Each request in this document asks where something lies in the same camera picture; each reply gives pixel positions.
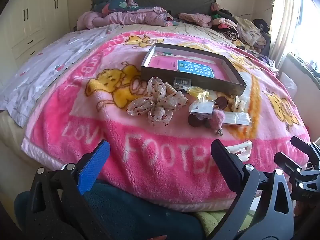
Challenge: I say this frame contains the person's dark teal trousers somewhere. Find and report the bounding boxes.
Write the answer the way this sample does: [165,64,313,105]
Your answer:
[14,182,208,240]

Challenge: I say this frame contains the grey printed quilt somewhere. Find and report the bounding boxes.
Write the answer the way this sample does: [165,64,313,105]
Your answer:
[0,25,120,128]

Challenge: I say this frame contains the cream curtain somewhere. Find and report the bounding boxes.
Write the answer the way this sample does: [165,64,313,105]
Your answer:
[269,0,305,68]

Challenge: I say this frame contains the pink printed fleece blanket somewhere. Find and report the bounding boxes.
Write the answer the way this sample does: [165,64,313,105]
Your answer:
[21,30,310,205]

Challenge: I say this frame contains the dark floral pillow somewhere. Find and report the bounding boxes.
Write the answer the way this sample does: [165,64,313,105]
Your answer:
[91,0,138,13]

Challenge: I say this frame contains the pink fluffy hair clip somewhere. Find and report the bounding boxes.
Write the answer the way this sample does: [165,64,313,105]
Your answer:
[208,108,226,137]

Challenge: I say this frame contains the bright window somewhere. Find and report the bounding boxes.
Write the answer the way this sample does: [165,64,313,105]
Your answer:
[290,0,320,90]

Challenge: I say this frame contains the white claw hair clip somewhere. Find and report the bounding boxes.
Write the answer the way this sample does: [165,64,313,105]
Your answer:
[226,141,253,161]

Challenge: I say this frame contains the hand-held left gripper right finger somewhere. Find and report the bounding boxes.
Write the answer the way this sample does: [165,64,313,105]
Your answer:
[207,139,294,240]

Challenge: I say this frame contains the light green garment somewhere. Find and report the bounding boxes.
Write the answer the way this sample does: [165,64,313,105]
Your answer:
[195,209,253,233]

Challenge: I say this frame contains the clear plastic jewelry packet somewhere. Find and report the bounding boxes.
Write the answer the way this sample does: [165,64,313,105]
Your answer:
[189,99,216,117]

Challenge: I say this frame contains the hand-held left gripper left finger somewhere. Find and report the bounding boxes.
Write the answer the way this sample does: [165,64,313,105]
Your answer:
[25,140,111,240]

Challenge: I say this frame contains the cream built-in wardrobe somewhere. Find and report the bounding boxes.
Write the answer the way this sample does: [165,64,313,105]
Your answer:
[0,0,68,64]

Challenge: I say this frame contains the yellow hoops in clear bag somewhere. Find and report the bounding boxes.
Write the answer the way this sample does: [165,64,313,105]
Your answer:
[182,86,211,101]

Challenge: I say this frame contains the pink knitted garment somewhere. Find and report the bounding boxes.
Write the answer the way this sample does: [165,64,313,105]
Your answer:
[178,12,213,28]

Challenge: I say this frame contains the beige dotted bow hair clip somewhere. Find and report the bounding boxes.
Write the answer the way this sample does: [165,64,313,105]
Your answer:
[126,76,188,126]

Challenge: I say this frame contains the grey padded headboard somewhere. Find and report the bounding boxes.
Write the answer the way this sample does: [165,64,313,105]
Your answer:
[91,0,217,16]

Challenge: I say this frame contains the dark shallow cardboard box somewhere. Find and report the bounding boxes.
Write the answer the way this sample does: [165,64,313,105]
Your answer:
[140,42,247,97]

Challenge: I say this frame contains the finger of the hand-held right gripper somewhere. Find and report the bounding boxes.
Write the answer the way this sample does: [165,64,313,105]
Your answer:
[274,152,304,180]
[290,135,320,170]

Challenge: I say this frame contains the cream mattress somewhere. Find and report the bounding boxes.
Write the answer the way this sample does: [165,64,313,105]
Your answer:
[0,110,63,172]

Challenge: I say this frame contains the pink bundled quilt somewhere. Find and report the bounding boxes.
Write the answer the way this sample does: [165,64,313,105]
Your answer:
[76,6,173,30]

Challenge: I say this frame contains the pile of mixed clothes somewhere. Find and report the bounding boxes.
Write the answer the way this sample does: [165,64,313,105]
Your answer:
[210,2,272,53]

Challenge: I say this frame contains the white plastic packet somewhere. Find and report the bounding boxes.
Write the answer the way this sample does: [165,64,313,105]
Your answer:
[222,112,251,126]

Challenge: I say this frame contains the dark hairpin packet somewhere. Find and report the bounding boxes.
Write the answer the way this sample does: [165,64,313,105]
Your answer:
[174,77,192,89]

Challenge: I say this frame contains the pearl hair clip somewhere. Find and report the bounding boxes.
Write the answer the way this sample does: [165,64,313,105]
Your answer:
[231,95,247,112]

